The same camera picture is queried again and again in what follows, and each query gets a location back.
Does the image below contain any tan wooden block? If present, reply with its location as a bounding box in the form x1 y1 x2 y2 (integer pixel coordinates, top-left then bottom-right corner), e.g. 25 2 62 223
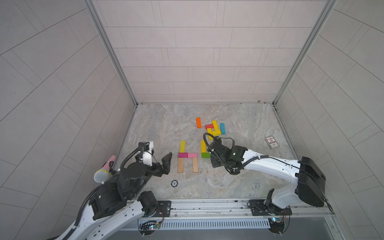
178 158 184 173
192 158 199 173

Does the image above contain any magenta block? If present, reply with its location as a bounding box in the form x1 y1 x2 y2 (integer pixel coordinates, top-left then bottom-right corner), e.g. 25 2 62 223
178 153 189 158

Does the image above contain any yellow block small horizontal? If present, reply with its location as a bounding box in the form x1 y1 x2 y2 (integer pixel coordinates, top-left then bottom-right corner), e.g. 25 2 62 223
212 130 222 136

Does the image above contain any teal block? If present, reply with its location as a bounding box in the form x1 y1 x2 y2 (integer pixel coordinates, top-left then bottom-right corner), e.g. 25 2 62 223
220 123 226 135

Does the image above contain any yellow block short vertical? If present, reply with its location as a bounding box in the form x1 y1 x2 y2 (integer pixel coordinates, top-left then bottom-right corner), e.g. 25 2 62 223
207 128 213 141

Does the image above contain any pink block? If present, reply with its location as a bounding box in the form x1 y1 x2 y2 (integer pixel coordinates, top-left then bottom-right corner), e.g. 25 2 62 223
188 153 198 159

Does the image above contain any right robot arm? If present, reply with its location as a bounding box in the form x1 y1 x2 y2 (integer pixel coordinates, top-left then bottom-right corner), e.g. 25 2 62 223
207 137 328 216

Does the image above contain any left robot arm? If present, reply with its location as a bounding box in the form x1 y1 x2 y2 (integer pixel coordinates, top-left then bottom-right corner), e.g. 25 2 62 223
56 142 173 240

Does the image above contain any yellow block upper diagonal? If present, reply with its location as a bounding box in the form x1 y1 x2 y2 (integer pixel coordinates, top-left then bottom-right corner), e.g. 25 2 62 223
212 121 220 131

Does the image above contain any small printed card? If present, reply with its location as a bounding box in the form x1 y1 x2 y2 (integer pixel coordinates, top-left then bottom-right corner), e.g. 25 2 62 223
265 136 280 150

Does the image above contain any orange block top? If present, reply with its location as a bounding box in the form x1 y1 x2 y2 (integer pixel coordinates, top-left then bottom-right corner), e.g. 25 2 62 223
196 118 202 129

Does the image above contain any pink microphone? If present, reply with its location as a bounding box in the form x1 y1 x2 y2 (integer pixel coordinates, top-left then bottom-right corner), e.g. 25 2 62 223
94 156 116 184

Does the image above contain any left circuit board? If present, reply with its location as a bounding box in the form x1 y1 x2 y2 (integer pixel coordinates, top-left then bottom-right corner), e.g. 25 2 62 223
139 221 161 236

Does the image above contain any circuit board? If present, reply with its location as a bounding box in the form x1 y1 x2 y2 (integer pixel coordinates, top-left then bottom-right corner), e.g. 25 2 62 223
139 221 161 236
268 218 285 234

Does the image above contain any right circuit board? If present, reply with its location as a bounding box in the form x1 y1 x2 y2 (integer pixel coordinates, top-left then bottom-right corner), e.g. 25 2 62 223
268 218 285 234

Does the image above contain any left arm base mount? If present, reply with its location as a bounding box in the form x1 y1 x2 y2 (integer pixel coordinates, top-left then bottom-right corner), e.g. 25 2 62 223
149 201 172 218

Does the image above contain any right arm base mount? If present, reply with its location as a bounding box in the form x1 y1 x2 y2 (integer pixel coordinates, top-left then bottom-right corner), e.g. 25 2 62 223
247 200 292 217

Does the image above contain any aluminium rail frame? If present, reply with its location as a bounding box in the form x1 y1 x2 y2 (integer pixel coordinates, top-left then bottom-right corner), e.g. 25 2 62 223
82 196 335 222

